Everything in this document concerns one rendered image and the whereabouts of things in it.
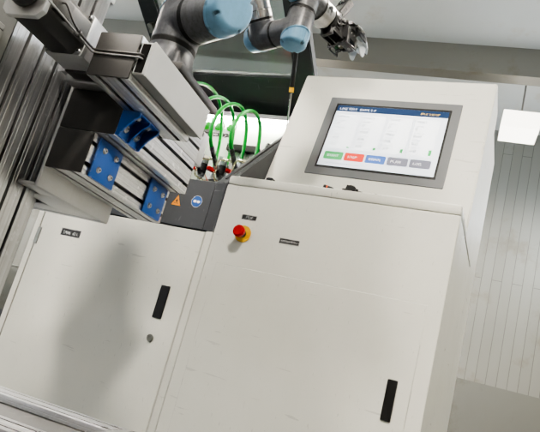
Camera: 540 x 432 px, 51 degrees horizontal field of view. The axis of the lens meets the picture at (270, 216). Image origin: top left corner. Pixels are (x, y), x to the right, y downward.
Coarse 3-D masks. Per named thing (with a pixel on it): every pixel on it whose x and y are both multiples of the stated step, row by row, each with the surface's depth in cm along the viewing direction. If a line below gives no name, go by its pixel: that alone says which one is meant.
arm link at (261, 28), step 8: (256, 0) 158; (264, 0) 159; (256, 8) 159; (264, 8) 159; (256, 16) 160; (264, 16) 160; (272, 16) 162; (256, 24) 160; (264, 24) 160; (248, 32) 164; (256, 32) 161; (264, 32) 159; (248, 40) 164; (256, 40) 162; (264, 40) 160; (248, 48) 166; (256, 48) 164; (264, 48) 163; (272, 48) 162
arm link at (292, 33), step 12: (288, 12) 156; (300, 12) 153; (312, 12) 155; (276, 24) 157; (288, 24) 153; (300, 24) 152; (312, 24) 155; (276, 36) 157; (288, 36) 152; (300, 36) 152; (288, 48) 156; (300, 48) 154
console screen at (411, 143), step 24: (336, 120) 206; (360, 120) 203; (384, 120) 200; (408, 120) 197; (432, 120) 194; (456, 120) 191; (336, 144) 200; (360, 144) 197; (384, 144) 194; (408, 144) 191; (432, 144) 189; (312, 168) 197; (336, 168) 194; (360, 168) 192; (384, 168) 189; (408, 168) 186; (432, 168) 184
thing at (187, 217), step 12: (192, 180) 183; (192, 192) 181; (204, 192) 180; (168, 204) 183; (204, 204) 178; (120, 216) 190; (168, 216) 181; (180, 216) 180; (192, 216) 178; (204, 216) 177; (192, 228) 177
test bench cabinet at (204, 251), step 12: (36, 228) 199; (204, 240) 174; (24, 252) 198; (204, 252) 173; (24, 264) 196; (204, 264) 172; (12, 288) 195; (192, 288) 170; (12, 300) 193; (192, 300) 169; (0, 324) 191; (180, 324) 168; (180, 336) 166; (168, 360) 165; (168, 372) 164; (168, 384) 163; (156, 408) 162; (156, 420) 161
